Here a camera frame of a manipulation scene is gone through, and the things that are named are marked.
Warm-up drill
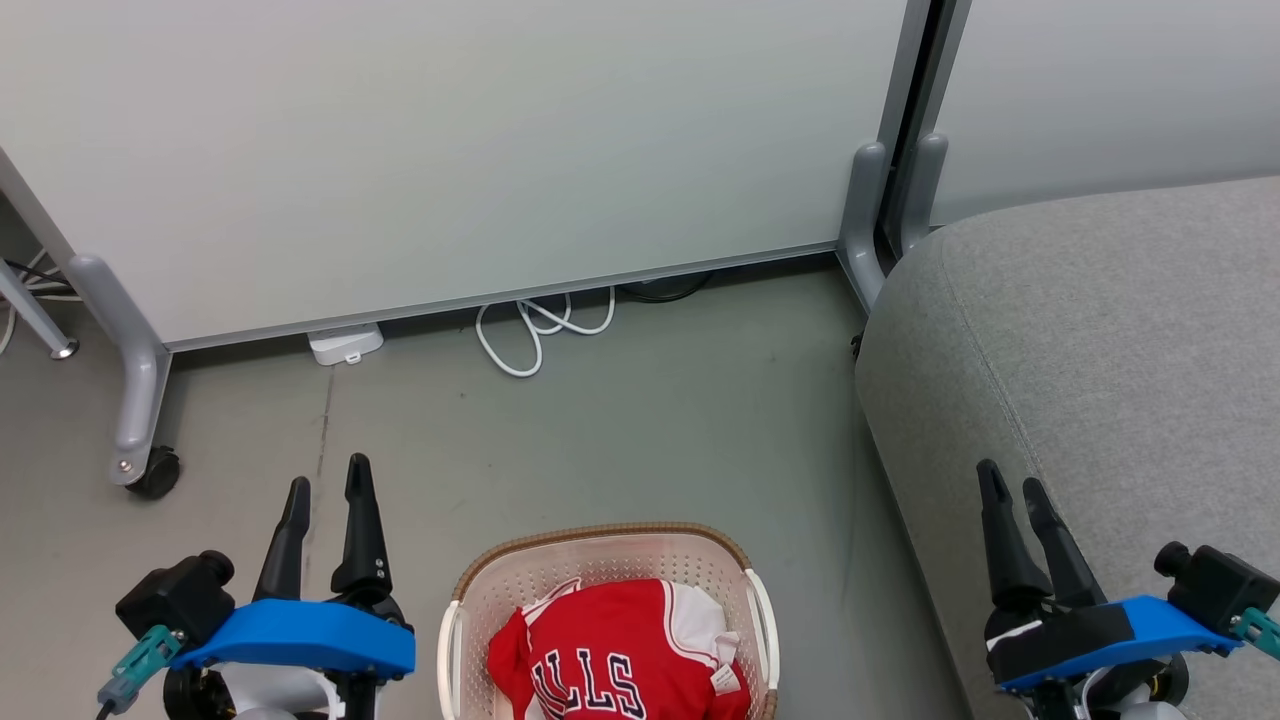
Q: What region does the white power adapter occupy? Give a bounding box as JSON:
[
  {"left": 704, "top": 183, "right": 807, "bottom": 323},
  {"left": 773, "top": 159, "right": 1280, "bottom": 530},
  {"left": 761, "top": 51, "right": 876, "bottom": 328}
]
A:
[{"left": 307, "top": 322, "right": 385, "bottom": 368}]

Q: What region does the grey fabric sofa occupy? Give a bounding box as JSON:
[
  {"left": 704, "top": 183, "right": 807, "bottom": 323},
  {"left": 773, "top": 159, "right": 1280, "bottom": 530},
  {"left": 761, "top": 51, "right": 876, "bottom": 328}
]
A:
[{"left": 853, "top": 175, "right": 1280, "bottom": 720}]

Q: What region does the black floor cable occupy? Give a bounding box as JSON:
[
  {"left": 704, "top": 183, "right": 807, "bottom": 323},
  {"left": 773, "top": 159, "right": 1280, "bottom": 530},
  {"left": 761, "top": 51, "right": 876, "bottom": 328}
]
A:
[{"left": 615, "top": 270, "right": 717, "bottom": 305}]

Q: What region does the wide white partition panel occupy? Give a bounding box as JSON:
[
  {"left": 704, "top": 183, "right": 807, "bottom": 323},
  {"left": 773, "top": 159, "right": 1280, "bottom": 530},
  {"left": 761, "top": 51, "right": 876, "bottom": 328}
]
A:
[{"left": 0, "top": 0, "right": 936, "bottom": 353}]

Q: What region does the cable bundle near stand leg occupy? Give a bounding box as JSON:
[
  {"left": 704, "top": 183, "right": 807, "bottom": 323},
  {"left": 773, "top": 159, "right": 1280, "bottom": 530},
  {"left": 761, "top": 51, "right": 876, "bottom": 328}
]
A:
[{"left": 0, "top": 250, "right": 79, "bottom": 356}]

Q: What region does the teal left cable connector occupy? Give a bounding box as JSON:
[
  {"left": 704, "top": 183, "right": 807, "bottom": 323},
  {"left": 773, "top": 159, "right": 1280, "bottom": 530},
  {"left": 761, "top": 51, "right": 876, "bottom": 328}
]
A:
[{"left": 97, "top": 625, "right": 187, "bottom": 718}]

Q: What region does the black caster wheel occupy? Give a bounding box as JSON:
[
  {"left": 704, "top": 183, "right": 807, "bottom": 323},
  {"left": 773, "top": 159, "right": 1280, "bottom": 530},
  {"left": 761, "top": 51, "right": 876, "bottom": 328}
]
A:
[{"left": 125, "top": 446, "right": 183, "bottom": 500}]

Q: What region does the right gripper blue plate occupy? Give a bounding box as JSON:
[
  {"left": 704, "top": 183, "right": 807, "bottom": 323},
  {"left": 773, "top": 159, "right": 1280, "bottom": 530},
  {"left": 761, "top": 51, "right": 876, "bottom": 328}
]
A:
[{"left": 976, "top": 459, "right": 1246, "bottom": 720}]

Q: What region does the teal cable connector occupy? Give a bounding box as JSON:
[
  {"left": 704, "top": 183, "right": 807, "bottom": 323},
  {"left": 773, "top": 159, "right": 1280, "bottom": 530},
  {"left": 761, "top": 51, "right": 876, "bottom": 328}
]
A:
[
  {"left": 97, "top": 625, "right": 187, "bottom": 718},
  {"left": 1232, "top": 607, "right": 1280, "bottom": 662}
]

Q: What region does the grey metal stand leg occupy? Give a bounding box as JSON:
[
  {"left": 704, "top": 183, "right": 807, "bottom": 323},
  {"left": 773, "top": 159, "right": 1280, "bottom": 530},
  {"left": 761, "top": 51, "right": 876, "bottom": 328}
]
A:
[{"left": 0, "top": 258, "right": 80, "bottom": 360}]

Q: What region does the white perforated laundry basket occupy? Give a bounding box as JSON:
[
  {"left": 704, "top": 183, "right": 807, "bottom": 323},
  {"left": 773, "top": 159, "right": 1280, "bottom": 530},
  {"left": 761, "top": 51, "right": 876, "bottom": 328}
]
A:
[{"left": 437, "top": 521, "right": 781, "bottom": 720}]

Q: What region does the white looped cable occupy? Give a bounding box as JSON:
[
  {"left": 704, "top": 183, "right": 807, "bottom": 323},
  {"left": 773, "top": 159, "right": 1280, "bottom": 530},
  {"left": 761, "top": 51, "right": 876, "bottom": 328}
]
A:
[{"left": 474, "top": 287, "right": 617, "bottom": 379}]

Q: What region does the grey partition foot with caster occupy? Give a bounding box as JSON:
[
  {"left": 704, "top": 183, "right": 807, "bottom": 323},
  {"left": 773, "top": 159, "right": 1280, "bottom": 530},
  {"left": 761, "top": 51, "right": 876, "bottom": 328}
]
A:
[{"left": 68, "top": 253, "right": 173, "bottom": 488}]

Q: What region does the red Bulls basketball jersey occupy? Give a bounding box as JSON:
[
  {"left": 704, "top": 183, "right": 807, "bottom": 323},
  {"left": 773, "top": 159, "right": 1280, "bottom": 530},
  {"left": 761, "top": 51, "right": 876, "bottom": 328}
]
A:
[{"left": 487, "top": 577, "right": 753, "bottom": 720}]

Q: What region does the teal right cable connector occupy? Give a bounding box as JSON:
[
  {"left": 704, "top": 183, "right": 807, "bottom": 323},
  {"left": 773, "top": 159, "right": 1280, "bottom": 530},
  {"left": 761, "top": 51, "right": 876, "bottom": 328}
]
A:
[{"left": 1232, "top": 607, "right": 1280, "bottom": 662}]

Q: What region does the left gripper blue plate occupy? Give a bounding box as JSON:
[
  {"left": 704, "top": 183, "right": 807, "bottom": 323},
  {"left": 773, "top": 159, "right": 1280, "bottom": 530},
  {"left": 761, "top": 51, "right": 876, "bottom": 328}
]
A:
[{"left": 163, "top": 453, "right": 417, "bottom": 720}]

